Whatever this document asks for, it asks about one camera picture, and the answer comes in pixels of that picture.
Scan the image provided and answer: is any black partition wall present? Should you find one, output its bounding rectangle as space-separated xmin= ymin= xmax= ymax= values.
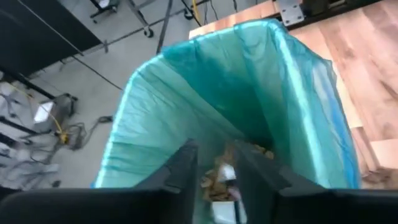
xmin=0 ymin=0 xmax=103 ymax=78

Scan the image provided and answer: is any white paper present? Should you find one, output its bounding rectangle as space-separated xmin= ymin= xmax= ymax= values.
xmin=217 ymin=164 xmax=237 ymax=183

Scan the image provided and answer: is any grey metal box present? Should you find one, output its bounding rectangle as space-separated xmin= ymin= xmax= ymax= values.
xmin=32 ymin=93 xmax=78 ymax=133

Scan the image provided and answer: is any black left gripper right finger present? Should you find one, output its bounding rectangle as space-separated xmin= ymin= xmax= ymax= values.
xmin=233 ymin=143 xmax=327 ymax=200

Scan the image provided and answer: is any large brown paper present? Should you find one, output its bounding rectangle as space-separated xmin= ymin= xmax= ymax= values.
xmin=200 ymin=142 xmax=274 ymax=202

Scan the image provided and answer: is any grey cable bundle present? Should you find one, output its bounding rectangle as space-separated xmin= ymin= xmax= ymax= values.
xmin=0 ymin=114 xmax=114 ymax=187

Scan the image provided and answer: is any grey metal mounting plate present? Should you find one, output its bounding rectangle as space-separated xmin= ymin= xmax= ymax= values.
xmin=276 ymin=0 xmax=305 ymax=26

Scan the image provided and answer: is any teal plastic trash bag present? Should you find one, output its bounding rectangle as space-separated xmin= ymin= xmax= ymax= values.
xmin=91 ymin=18 xmax=361 ymax=224

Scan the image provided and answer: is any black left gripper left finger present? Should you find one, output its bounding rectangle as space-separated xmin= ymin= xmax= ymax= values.
xmin=133 ymin=138 xmax=199 ymax=195

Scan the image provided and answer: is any black metal table frame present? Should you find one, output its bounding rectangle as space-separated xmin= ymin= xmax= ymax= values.
xmin=285 ymin=0 xmax=383 ymax=30

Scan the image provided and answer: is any yellow cable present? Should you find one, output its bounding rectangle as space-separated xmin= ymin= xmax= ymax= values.
xmin=9 ymin=83 xmax=69 ymax=144
xmin=191 ymin=0 xmax=201 ymax=22

